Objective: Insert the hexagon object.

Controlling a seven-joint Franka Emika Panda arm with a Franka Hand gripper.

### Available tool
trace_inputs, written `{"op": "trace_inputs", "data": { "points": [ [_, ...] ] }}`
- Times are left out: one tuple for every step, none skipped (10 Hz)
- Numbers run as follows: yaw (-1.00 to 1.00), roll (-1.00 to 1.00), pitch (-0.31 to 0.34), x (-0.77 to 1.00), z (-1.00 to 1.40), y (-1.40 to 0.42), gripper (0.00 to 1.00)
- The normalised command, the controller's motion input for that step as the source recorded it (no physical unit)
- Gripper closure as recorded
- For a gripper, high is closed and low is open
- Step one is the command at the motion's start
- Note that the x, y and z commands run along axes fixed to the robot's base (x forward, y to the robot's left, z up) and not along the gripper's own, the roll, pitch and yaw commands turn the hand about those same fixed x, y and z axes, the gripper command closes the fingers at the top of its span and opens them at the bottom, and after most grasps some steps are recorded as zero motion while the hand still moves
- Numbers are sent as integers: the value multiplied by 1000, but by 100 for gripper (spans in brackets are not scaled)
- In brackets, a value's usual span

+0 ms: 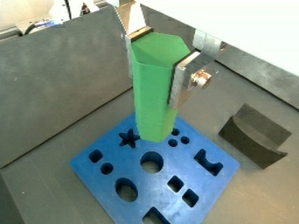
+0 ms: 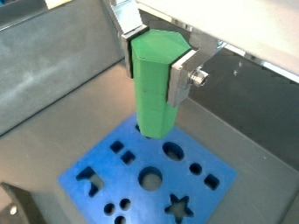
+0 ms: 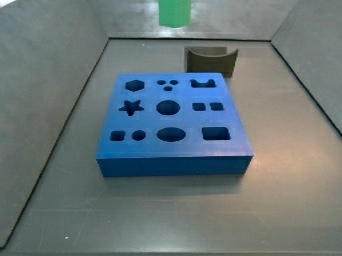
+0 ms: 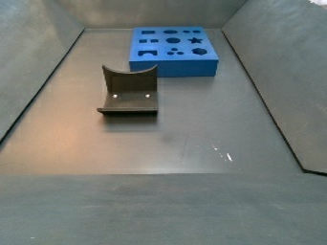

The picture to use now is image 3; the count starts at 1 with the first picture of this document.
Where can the dark curved cradle holder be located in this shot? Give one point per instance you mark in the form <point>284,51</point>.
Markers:
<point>205,59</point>

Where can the green hexagon peg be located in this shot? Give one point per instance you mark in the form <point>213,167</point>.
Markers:
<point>174,13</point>

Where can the blue shape-sorting block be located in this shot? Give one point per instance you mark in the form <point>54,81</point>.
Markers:
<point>173,125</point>

